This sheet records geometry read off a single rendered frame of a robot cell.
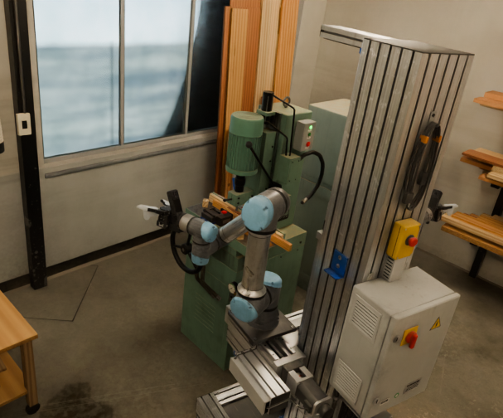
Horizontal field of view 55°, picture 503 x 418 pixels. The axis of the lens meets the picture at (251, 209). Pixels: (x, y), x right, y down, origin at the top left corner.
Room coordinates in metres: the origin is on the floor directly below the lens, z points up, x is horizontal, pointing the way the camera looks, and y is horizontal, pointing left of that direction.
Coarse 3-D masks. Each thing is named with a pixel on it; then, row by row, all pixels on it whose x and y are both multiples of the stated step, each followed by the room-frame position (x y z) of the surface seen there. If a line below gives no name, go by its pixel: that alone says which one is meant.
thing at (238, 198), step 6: (228, 192) 2.47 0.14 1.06; (234, 192) 2.46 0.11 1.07; (240, 192) 2.47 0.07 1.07; (246, 192) 2.48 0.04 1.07; (252, 192) 2.52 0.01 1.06; (228, 198) 2.47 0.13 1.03; (234, 198) 2.44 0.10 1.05; (240, 198) 2.45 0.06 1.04; (246, 198) 2.49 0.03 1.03; (234, 204) 2.43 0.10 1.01; (240, 204) 2.46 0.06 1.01
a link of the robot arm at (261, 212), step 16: (272, 192) 1.63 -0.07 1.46; (256, 208) 1.54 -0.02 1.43; (272, 208) 1.55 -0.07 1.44; (256, 224) 1.53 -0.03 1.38; (272, 224) 1.56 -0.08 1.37; (256, 240) 1.56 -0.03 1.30; (256, 256) 1.56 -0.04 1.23; (256, 272) 1.56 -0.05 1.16; (240, 288) 1.58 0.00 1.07; (256, 288) 1.56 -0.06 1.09; (240, 304) 1.54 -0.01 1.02; (256, 304) 1.55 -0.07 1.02; (240, 320) 1.55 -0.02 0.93
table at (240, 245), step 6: (198, 204) 2.60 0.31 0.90; (210, 204) 2.62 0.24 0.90; (186, 210) 2.53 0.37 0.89; (192, 210) 2.52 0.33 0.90; (198, 210) 2.53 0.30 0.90; (204, 210) 2.54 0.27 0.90; (198, 216) 2.45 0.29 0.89; (234, 240) 2.25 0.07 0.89; (240, 240) 2.24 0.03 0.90; (246, 240) 2.25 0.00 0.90; (234, 246) 2.24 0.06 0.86; (240, 246) 2.21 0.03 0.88; (246, 246) 2.19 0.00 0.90; (270, 246) 2.22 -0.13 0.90; (276, 246) 2.24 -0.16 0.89; (240, 252) 2.21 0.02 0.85; (270, 252) 2.21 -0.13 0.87; (276, 252) 2.25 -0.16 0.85
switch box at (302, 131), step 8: (304, 120) 2.63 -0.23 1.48; (312, 120) 2.65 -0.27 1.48; (296, 128) 2.61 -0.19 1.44; (304, 128) 2.57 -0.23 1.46; (312, 128) 2.62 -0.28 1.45; (296, 136) 2.60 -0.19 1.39; (304, 136) 2.58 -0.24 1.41; (312, 136) 2.63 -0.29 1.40; (296, 144) 2.59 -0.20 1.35; (304, 144) 2.58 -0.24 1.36
